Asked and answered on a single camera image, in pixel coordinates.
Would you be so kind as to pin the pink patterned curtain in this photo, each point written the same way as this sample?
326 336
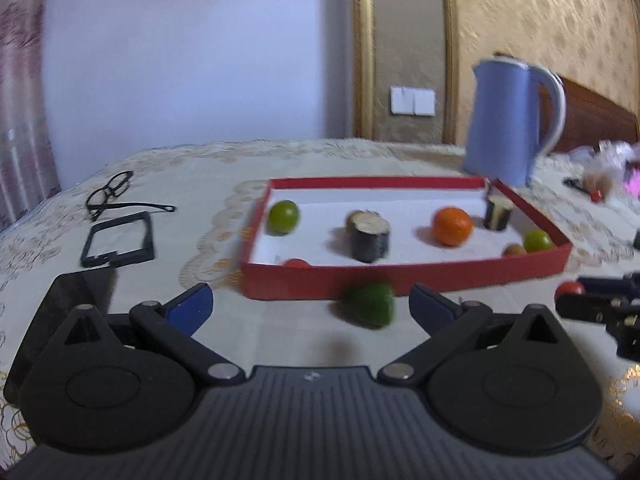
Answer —
20 85

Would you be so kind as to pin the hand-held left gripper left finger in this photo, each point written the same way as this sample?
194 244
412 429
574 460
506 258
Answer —
192 307

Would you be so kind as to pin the gold wall moulding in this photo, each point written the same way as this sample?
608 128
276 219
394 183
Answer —
364 50
450 60

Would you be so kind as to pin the orange tangerine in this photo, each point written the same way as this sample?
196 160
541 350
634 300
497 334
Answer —
452 226

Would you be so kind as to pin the brown round fruit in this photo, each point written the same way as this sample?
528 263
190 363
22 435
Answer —
515 249

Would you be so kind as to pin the clear plastic bag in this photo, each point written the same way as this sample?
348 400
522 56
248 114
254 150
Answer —
602 175

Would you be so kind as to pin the red cardboard box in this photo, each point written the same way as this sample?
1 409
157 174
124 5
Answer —
310 282

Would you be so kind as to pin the large green fruit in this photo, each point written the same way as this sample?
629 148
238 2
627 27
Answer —
371 304
283 216

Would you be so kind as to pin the thin dark sugarcane piece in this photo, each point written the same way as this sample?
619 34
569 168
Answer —
497 215

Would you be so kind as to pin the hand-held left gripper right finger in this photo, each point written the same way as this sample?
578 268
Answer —
430 307

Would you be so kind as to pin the beige embroidered tablecloth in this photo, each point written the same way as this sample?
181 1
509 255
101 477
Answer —
200 175

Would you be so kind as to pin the blue electric kettle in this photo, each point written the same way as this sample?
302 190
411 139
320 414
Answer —
505 125

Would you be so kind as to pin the small red fruit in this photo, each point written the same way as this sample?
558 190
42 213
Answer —
296 263

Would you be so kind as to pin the black phone case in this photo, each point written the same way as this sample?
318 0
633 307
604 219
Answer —
145 250

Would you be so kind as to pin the small green fruit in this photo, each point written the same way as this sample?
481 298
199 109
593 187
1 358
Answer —
538 241

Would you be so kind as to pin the black eyeglasses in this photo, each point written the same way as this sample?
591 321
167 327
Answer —
150 205

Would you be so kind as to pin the red cherry tomato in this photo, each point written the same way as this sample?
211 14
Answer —
570 288

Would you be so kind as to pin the small black object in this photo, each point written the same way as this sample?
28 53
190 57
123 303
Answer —
575 183

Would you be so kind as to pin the tiny red object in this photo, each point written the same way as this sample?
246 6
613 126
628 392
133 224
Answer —
595 195

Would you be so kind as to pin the thick dark sugarcane piece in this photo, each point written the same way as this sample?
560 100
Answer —
370 240

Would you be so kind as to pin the black smartphone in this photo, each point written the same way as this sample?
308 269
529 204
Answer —
80 287

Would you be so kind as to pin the white wall switch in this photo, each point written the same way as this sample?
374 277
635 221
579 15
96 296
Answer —
412 101

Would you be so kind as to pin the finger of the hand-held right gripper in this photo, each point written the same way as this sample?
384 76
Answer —
607 284
585 307

